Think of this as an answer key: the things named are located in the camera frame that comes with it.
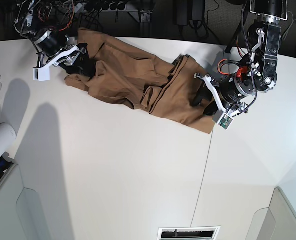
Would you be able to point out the grey padded panel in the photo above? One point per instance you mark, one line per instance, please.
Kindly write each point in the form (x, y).
(276, 222)
(21, 212)

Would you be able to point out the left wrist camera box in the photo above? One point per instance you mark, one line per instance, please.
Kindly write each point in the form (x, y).
(222, 119)

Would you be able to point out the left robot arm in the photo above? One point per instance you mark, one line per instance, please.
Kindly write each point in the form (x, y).
(255, 72)

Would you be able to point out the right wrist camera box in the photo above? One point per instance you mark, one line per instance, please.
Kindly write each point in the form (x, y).
(41, 74)

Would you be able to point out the white vent grille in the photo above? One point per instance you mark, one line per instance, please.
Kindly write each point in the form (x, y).
(188, 233)

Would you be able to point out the tan brown t-shirt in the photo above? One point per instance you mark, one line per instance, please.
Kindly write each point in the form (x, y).
(126, 75)

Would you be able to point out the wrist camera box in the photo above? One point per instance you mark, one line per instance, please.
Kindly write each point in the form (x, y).
(222, 119)
(41, 74)

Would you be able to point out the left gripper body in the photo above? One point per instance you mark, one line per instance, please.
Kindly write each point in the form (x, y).
(228, 93)

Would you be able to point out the aluminium frame post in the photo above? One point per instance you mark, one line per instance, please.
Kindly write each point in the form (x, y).
(144, 19)

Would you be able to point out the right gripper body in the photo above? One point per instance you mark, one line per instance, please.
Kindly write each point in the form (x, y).
(54, 43)

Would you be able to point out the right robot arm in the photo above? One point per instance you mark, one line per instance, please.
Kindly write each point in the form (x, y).
(44, 24)

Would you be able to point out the grey padded panel left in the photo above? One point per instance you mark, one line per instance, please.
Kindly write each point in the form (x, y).
(21, 212)

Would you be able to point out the grey padded panel right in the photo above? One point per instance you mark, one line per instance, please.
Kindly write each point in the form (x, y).
(276, 222)

